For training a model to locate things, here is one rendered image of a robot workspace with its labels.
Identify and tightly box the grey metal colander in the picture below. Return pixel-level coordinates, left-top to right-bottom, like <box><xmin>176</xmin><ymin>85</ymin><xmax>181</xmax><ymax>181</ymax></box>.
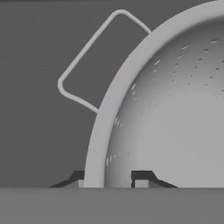
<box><xmin>57</xmin><ymin>0</ymin><xmax>224</xmax><ymax>189</ymax></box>

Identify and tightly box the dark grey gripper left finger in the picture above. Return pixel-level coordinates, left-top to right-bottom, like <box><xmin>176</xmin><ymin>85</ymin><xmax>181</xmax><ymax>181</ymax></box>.
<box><xmin>48</xmin><ymin>170</ymin><xmax>86</xmax><ymax>189</ymax></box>

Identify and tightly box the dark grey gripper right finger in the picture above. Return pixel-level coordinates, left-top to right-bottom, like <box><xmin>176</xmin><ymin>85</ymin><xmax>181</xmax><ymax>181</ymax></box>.
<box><xmin>130</xmin><ymin>170</ymin><xmax>179</xmax><ymax>189</ymax></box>

